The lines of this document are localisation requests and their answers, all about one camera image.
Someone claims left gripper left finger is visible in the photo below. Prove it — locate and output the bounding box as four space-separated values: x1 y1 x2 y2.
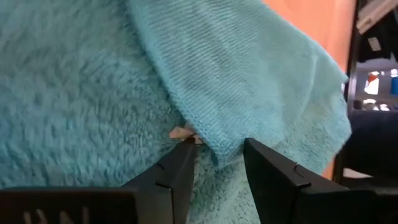
0 138 197 224

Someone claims black aluminium table frame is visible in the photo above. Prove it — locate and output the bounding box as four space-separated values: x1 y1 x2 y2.
346 0 363 110

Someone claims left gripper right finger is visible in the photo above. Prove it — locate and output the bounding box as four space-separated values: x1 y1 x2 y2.
243 138 398 224

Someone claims teal microfiber towel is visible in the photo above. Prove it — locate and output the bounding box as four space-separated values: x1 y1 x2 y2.
0 0 353 224

